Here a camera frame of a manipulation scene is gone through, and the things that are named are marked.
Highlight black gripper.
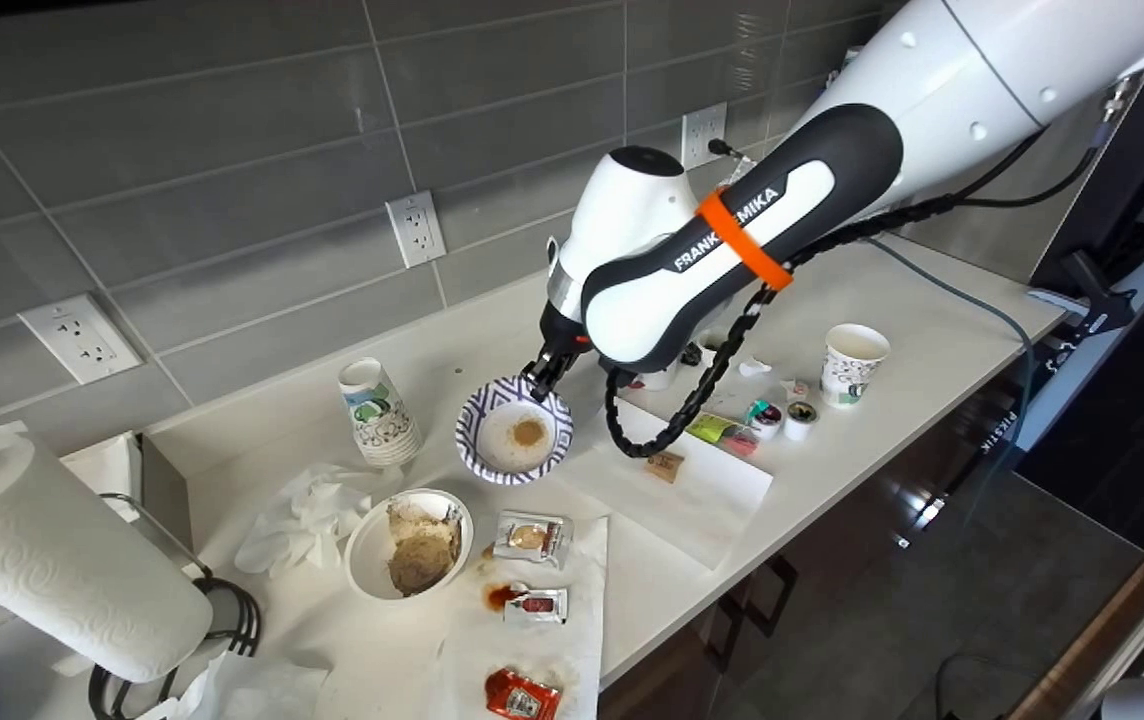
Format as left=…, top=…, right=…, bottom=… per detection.
left=524, top=302, right=598, bottom=400

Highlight blue patterned paper plate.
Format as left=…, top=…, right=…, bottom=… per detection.
left=452, top=373, right=576, bottom=488

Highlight white rectangular plate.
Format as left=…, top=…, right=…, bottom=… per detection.
left=566, top=390, right=780, bottom=570

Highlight brown food piece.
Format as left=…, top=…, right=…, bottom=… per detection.
left=645, top=449, right=689, bottom=488

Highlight clear packet brown sauce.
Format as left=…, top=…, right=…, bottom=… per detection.
left=489, top=510, right=571, bottom=568

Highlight green flat packet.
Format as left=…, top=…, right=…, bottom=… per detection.
left=683, top=410, right=739, bottom=449

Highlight floral paper cup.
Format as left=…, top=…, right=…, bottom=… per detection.
left=818, top=319, right=895, bottom=410
left=334, top=352, right=418, bottom=473

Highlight beige crumbly food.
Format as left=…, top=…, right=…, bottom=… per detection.
left=386, top=510, right=462, bottom=596

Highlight small pod green lid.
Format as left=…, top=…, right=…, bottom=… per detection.
left=743, top=394, right=786, bottom=442

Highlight clear packet red sauce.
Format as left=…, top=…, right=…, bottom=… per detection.
left=478, top=574, right=571, bottom=628

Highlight white round bowl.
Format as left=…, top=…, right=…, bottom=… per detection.
left=341, top=483, right=476, bottom=603

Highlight small white pod cup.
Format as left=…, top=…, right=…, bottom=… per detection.
left=780, top=394, right=822, bottom=449

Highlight packaged snacks on board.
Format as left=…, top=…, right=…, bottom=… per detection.
left=424, top=510, right=617, bottom=720

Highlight crumpled clear plastic wrap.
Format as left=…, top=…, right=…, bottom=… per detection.
left=232, top=455, right=395, bottom=581

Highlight dark wood base cabinet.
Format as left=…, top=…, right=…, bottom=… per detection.
left=595, top=354, right=1068, bottom=720

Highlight black paper towel holder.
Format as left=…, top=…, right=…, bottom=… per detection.
left=83, top=483, right=267, bottom=720

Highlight white paper towel roll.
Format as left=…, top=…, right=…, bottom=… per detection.
left=0, top=419, right=215, bottom=688

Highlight blue grey robot stand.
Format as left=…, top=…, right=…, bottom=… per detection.
left=1009, top=56, right=1144, bottom=464

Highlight white double wall outlet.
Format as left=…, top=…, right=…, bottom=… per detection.
left=675, top=99, right=730, bottom=172

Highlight grey blue power cable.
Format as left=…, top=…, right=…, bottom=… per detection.
left=709, top=133, right=1049, bottom=464

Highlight wooden frame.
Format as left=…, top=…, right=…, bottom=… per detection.
left=1003, top=527, right=1144, bottom=720

